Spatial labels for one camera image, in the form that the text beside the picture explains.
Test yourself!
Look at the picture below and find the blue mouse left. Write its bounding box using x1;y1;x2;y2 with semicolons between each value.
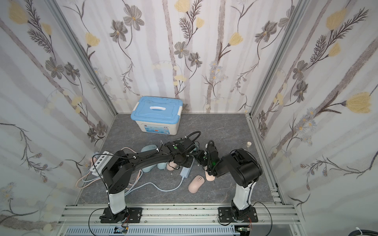
142;165;156;173

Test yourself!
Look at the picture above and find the white multi socket power strip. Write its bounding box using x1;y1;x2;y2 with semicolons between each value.
90;151;113;177

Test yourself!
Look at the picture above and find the peach mouse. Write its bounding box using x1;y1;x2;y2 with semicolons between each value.
205;172;215;182

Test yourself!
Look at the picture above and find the blue mouse near strip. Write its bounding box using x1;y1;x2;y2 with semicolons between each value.
141;145;157;152

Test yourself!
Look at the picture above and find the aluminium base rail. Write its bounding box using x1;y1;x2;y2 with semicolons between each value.
57;203;305;236

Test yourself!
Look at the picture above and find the pink mouse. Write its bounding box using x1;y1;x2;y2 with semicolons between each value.
188;175;205;194
166;161;180;171

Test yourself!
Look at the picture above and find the blue mouse right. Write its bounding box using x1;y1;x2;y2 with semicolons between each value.
157;162;168;170

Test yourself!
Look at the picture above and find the pink mouse front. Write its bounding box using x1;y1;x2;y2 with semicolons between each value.
188;175;205;194

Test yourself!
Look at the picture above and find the light blue power strip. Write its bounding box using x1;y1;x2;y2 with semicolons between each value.
180;159;195;179

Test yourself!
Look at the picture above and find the pink mouse left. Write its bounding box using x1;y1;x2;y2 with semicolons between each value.
166;161;180;171

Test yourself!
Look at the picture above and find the blue lid storage box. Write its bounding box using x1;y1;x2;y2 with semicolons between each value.
131;96;183;135

